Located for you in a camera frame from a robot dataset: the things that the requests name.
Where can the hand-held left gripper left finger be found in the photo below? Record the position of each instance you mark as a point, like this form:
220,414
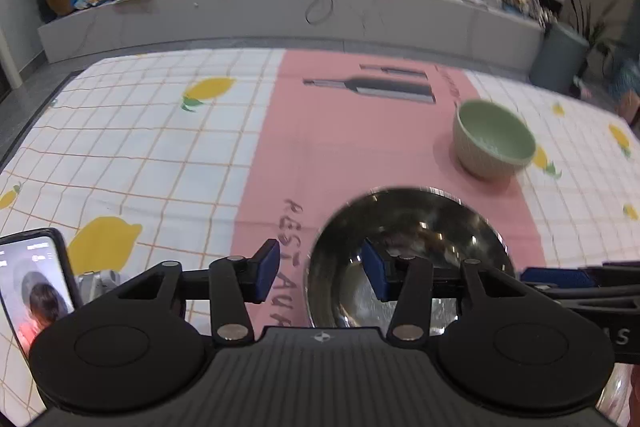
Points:
266,272

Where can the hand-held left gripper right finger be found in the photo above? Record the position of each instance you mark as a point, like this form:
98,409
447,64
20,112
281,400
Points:
374,269

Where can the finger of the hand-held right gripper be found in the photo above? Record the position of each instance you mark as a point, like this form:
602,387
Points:
555,278

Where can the stainless steel bowl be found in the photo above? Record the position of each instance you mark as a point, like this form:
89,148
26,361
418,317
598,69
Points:
440,217

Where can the green ceramic bowl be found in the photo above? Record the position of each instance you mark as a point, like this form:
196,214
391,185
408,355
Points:
492,137

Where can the silver phone stand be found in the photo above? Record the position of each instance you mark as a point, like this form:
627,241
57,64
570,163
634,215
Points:
97,283

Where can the checked lemon print tablecloth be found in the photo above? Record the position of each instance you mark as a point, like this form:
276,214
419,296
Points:
150,147

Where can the pink and white shoe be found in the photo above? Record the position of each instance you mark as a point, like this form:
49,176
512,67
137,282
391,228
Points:
582,89

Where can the blue water jug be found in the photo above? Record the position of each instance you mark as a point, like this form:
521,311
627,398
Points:
627,79

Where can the grey round trash bin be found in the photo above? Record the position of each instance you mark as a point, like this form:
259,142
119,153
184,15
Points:
557,59

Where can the black smartphone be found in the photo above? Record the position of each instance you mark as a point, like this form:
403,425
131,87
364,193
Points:
30,267

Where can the potted snake plant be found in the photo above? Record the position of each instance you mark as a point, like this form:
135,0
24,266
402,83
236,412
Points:
585,22

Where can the grey television console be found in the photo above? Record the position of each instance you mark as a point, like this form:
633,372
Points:
250,7

